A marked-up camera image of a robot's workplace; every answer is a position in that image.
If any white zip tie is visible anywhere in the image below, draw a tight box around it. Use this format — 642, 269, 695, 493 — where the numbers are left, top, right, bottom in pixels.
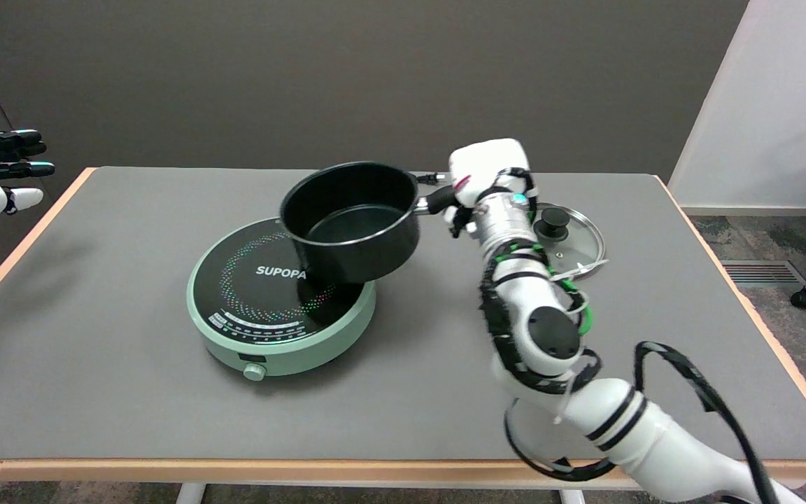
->
557, 259, 610, 281

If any black wrapped robot cable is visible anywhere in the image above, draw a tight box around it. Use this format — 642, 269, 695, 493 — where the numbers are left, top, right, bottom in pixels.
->
479, 269, 782, 504

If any green robot cable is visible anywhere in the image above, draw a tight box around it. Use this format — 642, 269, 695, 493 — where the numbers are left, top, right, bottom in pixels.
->
494, 238, 594, 337

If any metal floor vent grille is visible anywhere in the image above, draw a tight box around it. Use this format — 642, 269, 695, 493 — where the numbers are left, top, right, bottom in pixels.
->
719, 260, 806, 286

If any grey table mat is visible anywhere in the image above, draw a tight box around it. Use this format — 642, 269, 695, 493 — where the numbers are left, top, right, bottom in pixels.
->
0, 167, 806, 463

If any black soup pot with handle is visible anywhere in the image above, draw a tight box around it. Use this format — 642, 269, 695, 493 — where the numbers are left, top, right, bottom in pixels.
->
279, 161, 460, 284

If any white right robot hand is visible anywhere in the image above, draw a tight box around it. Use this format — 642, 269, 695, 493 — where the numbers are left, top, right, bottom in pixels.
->
443, 138, 537, 239

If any white partition panel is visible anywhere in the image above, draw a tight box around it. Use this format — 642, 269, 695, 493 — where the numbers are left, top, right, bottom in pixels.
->
667, 0, 806, 216

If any glass pot lid black knob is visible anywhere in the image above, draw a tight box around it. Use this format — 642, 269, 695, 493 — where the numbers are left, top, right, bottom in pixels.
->
529, 202, 606, 281

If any green round induction cooker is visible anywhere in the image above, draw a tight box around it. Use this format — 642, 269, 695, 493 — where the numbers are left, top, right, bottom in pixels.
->
185, 217, 377, 383

